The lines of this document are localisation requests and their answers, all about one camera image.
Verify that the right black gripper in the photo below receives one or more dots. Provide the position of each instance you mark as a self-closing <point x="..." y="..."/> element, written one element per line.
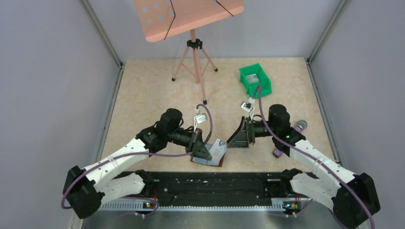
<point x="247" y="133"/>

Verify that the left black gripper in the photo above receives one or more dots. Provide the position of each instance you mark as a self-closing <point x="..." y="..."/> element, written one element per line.
<point x="195" y="141"/>

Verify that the brown leather card holder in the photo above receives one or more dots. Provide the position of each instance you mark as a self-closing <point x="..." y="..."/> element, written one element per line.
<point x="209" y="162"/>

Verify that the white credit card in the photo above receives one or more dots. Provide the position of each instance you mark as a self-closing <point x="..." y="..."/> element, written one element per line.
<point x="218" y="150"/>

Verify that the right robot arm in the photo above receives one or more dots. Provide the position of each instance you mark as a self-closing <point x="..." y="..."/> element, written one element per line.
<point x="352" y="198"/>

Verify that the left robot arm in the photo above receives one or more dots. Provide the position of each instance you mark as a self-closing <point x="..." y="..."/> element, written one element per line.
<point x="86" y="189"/>

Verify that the silver card in bin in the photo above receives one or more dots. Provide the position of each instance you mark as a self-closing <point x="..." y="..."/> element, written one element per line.
<point x="252" y="78"/>

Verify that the purple glitter microphone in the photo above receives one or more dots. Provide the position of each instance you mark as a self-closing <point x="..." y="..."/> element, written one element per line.
<point x="299" y="127"/>

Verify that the green plastic bin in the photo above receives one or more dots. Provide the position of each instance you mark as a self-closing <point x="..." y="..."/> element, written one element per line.
<point x="264" y="81"/>

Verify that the pink music stand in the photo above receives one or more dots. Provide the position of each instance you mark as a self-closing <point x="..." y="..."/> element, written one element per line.
<point x="161" y="19"/>

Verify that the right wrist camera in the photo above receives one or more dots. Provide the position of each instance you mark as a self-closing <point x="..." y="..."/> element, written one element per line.
<point x="248" y="107"/>

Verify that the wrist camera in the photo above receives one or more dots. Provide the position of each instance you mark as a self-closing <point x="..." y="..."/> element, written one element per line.
<point x="248" y="107"/>
<point x="199" y="117"/>

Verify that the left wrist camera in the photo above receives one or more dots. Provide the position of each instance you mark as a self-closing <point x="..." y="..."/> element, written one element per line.
<point x="199" y="117"/>

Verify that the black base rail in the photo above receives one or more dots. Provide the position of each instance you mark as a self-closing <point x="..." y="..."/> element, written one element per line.
<point x="199" y="191"/>

